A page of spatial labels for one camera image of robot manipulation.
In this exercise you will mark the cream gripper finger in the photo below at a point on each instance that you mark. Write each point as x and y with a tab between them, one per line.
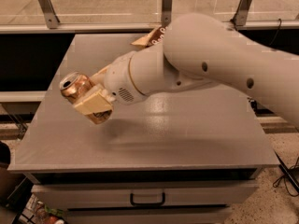
96	100
98	77

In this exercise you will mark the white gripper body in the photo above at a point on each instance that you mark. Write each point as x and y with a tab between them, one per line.
119	79

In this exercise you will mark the orange soda can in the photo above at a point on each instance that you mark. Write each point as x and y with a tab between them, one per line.
75	85

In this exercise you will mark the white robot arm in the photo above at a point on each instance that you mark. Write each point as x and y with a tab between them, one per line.
196	51

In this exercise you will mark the brown snack bag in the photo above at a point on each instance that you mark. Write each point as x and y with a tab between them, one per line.
153	38

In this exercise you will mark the grey drawer cabinet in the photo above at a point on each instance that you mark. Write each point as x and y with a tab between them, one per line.
203	149

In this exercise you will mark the dark round object left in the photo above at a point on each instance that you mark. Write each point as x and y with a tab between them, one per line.
4	155

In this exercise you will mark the colourful items under cabinet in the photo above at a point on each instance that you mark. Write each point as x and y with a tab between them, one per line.
36	212

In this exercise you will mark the left metal bracket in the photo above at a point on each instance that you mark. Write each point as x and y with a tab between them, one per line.
50	16

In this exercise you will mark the metal bracket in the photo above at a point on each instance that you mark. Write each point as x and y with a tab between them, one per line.
166	12
50	16
241	15

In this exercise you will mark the middle metal bracket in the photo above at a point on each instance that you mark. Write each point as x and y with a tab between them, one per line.
166	12

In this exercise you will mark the black drawer handle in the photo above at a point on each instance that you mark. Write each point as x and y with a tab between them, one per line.
147	200

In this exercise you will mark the right metal bracket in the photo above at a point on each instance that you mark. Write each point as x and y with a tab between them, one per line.
241	15

